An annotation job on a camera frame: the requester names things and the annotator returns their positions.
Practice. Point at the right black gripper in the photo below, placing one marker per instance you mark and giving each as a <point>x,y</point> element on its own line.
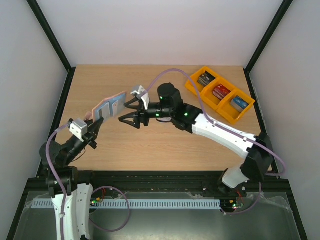
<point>142,114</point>

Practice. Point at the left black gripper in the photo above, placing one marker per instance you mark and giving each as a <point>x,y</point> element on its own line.
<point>91,135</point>

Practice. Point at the white card with black stripe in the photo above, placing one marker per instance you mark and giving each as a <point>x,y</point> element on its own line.
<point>102,110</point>

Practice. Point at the pink leather card holder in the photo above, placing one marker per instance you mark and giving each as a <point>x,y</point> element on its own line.
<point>121,95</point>

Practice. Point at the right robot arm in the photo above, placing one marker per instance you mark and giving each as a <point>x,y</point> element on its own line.
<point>253,149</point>

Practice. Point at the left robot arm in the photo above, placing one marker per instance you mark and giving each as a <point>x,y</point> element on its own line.
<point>70,190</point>

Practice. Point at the yellow bin with black cards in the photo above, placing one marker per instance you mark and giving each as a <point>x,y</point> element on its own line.
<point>205,91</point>

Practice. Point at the black card stack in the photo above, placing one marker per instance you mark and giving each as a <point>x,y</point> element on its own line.
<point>205,79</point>

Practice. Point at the yellow bin with red cards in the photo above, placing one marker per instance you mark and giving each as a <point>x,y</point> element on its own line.
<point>214,102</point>

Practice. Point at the red card stack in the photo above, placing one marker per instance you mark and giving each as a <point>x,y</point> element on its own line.
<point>220,92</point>

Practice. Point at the blue card stack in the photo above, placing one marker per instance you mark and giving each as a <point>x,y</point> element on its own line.
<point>239,104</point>

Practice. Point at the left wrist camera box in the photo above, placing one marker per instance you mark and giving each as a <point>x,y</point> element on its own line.
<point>78,128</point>

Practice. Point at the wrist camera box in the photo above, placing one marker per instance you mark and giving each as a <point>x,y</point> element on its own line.
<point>141,93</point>
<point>78,128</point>

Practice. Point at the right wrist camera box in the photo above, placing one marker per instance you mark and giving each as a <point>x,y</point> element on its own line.
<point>141,93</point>

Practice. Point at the white slotted cable duct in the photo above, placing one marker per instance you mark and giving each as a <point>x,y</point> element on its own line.
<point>157,204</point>

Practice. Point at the left black frame post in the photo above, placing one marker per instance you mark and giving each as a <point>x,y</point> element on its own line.
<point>42,20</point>

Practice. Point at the black frame post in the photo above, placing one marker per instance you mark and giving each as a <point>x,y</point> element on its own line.
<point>281,12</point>
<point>42,20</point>

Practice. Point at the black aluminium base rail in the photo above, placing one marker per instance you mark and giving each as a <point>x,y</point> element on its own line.
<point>205,182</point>

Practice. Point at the right black frame post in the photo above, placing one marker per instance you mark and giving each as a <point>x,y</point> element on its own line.
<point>281,12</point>

